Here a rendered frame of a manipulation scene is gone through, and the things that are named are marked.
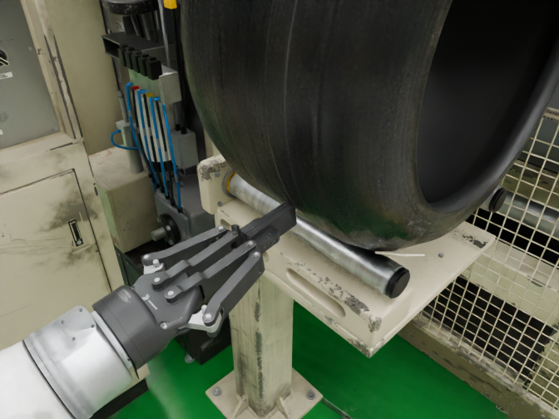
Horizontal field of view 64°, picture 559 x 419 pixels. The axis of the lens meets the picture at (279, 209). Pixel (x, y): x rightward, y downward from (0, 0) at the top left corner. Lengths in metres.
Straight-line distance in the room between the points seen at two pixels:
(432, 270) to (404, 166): 0.37
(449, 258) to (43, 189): 0.79
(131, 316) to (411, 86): 0.31
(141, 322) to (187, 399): 1.15
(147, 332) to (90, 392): 0.06
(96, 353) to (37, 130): 0.68
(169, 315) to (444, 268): 0.50
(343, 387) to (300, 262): 0.95
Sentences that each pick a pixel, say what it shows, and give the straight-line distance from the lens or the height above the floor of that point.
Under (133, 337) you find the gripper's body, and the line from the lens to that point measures 0.43.
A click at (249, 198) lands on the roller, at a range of 0.73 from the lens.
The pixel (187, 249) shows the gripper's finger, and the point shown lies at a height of 0.99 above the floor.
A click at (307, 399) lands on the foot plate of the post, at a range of 1.53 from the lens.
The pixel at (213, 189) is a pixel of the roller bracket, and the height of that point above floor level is 0.90.
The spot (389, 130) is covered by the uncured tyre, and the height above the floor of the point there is 1.15.
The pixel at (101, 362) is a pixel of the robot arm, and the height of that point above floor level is 0.99.
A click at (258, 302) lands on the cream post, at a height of 0.53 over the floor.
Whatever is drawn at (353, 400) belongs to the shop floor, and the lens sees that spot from 1.56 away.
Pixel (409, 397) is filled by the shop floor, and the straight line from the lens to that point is 1.60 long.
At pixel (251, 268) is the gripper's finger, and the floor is 1.00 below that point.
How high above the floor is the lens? 1.32
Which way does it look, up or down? 36 degrees down
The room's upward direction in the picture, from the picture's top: straight up
